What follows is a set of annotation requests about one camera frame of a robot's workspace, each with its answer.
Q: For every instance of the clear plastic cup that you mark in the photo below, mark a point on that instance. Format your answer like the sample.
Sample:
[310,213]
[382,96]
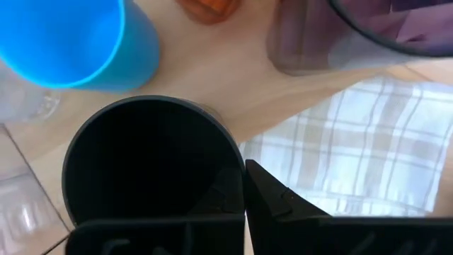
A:
[24,102]

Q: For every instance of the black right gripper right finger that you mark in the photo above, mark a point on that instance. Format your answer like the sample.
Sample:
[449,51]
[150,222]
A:
[318,237]

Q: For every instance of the black plastic cup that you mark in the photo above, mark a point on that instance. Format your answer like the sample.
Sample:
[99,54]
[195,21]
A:
[141,159]

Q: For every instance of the white plaid cloth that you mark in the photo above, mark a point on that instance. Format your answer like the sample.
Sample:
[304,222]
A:
[354,148]

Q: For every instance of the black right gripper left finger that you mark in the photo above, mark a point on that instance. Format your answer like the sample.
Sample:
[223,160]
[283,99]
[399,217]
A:
[159,237]

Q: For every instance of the orange translucent tumbler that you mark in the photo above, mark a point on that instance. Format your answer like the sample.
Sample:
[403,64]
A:
[209,10]

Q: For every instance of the purple translucent tumbler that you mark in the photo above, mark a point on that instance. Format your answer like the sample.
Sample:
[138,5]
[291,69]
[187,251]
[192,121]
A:
[424,32]

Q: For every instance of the blue mug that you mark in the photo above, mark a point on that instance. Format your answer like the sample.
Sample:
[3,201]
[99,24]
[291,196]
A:
[70,35]

